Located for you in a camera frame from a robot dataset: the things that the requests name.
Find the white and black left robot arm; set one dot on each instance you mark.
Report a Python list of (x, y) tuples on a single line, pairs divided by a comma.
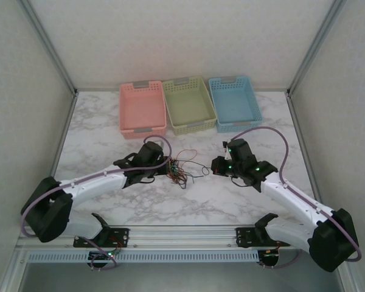
[(91, 187)]

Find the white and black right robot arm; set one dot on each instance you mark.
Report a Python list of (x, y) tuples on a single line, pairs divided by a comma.
[(292, 200)]

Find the pink plastic basket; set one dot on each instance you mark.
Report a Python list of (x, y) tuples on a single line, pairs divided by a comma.
[(141, 106)]

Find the blue plastic basket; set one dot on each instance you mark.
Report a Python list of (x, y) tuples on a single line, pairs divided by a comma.
[(234, 103)]

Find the green plastic basket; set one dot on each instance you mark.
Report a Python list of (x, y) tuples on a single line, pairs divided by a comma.
[(188, 103)]

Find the aluminium table edge rail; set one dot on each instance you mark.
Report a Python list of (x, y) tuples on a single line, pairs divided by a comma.
[(62, 137), (301, 137)]

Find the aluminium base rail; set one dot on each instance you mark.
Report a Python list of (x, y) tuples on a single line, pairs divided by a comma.
[(182, 235)]

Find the aluminium frame post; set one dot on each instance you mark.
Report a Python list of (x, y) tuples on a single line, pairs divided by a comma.
[(53, 48), (315, 48)]

